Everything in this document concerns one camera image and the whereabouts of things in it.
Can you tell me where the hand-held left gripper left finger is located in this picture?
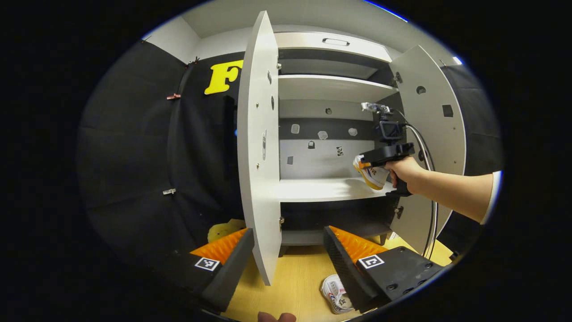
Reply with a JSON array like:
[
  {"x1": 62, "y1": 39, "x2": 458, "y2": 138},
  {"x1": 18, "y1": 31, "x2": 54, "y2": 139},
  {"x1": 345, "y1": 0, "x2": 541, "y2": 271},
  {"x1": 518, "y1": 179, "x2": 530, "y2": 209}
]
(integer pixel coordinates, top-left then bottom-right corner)
[{"x1": 134, "y1": 228, "x2": 254, "y2": 314}]

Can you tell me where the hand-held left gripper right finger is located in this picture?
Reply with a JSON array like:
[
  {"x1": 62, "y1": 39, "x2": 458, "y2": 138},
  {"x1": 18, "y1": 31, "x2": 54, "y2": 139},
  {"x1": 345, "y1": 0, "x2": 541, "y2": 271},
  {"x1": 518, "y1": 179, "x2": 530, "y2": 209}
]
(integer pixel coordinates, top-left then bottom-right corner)
[{"x1": 323, "y1": 226, "x2": 452, "y2": 314}]

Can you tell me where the white canvas shoe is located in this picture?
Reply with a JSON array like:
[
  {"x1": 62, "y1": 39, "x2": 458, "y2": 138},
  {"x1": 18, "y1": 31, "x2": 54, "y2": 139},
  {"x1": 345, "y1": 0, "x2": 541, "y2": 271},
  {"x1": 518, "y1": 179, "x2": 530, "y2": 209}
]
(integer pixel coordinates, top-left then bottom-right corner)
[
  {"x1": 320, "y1": 274, "x2": 356, "y2": 314},
  {"x1": 353, "y1": 154, "x2": 390, "y2": 191}
]

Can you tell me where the white shoe cabinet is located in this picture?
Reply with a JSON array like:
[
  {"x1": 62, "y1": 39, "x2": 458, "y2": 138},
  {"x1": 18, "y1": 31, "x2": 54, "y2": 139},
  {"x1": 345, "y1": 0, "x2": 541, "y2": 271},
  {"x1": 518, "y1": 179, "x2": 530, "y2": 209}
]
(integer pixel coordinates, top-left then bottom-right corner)
[{"x1": 274, "y1": 31, "x2": 400, "y2": 258}]

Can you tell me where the white cabinet drawer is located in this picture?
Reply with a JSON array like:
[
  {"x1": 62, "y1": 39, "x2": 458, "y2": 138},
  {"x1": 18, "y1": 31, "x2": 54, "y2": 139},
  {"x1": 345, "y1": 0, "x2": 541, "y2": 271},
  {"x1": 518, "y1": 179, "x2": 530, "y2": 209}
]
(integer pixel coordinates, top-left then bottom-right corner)
[{"x1": 274, "y1": 31, "x2": 393, "y2": 63}]

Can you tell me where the yellow plush toy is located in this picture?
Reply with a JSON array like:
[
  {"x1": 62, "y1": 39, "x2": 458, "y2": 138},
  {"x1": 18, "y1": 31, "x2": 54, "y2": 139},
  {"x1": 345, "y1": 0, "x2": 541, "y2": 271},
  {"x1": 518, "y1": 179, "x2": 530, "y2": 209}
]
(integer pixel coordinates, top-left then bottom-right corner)
[{"x1": 208, "y1": 219, "x2": 246, "y2": 243}]

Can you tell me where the black backdrop cloth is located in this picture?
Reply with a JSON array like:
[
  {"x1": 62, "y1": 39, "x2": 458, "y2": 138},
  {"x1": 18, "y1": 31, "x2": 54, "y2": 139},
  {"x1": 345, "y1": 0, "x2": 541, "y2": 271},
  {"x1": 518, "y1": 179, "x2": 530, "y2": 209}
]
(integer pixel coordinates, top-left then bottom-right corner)
[
  {"x1": 76, "y1": 40, "x2": 246, "y2": 269},
  {"x1": 440, "y1": 65, "x2": 503, "y2": 251}
]

